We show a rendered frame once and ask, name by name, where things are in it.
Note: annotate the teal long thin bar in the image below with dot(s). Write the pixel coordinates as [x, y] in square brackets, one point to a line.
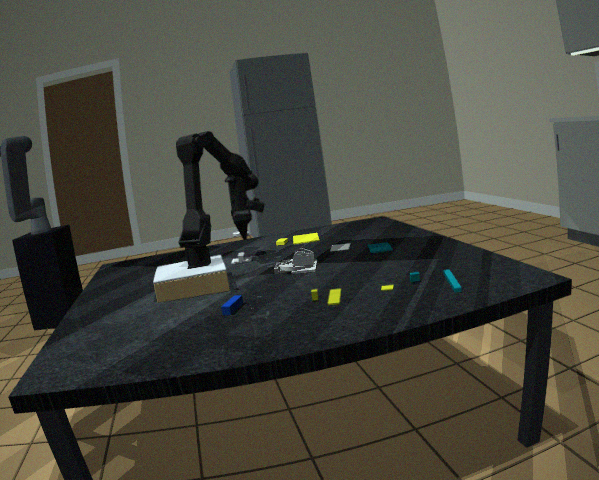
[452, 280]

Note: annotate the teal flat rectangular plate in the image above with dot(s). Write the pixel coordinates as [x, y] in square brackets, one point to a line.
[379, 247]

